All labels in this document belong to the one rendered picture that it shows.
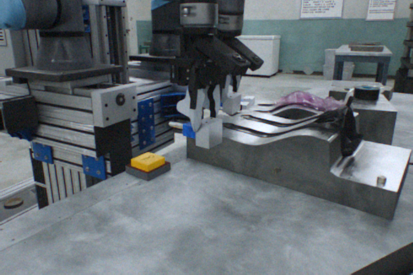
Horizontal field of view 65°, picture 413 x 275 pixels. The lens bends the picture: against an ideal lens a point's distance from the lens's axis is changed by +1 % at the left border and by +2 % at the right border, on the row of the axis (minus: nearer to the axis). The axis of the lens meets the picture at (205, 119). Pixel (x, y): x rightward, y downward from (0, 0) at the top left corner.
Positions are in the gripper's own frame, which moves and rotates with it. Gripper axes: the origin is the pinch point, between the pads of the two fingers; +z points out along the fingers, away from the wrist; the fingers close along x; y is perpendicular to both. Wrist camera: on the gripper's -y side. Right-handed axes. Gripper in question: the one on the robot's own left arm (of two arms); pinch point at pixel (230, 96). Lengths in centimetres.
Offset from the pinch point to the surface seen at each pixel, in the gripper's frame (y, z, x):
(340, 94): -17, 16, -66
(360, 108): -32.9, 2.0, -21.8
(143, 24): 631, 143, -555
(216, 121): -13.6, -7.3, 28.0
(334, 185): -37.7, 2.6, 19.7
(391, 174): -46.4, 0.3, 11.9
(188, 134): -8.5, -3.6, 30.8
